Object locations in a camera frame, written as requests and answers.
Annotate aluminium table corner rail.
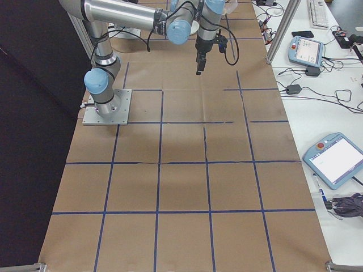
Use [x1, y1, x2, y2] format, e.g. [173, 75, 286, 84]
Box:
[0, 262, 48, 272]
[325, 261, 363, 272]

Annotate black pendant cable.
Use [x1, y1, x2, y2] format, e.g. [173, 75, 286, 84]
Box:
[322, 55, 363, 70]

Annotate blue grey teach pendant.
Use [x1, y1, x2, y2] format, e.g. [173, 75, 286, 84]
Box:
[288, 35, 326, 69]
[302, 131, 363, 190]

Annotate black device box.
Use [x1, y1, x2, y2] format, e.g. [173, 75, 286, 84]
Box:
[339, 36, 363, 49]

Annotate aluminium profile post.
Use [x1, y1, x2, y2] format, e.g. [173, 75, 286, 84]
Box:
[265, 0, 302, 65]

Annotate black smartphone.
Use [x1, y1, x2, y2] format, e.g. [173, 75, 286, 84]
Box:
[292, 30, 315, 39]

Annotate black adapter cable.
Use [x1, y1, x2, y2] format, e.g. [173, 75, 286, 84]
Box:
[276, 67, 307, 86]
[300, 84, 363, 114]

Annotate black folded umbrella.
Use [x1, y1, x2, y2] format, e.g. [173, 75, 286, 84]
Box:
[323, 192, 363, 219]

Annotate black frame cover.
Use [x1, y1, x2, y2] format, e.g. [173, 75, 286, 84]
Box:
[0, 0, 96, 269]

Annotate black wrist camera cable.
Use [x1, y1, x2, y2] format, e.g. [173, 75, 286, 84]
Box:
[214, 21, 239, 66]

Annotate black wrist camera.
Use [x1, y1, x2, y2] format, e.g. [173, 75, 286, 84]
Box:
[217, 35, 229, 54]

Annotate white marker pen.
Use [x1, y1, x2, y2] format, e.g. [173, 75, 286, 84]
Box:
[313, 172, 324, 199]

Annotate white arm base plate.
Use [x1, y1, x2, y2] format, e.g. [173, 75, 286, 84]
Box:
[109, 27, 142, 39]
[82, 88, 133, 126]

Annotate black arm hanging cable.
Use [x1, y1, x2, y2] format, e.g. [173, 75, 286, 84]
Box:
[106, 0, 201, 53]

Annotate metal frame bars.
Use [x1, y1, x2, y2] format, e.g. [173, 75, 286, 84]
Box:
[69, 14, 94, 62]

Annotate white keyboard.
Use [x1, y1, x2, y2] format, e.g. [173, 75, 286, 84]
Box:
[307, 0, 331, 29]

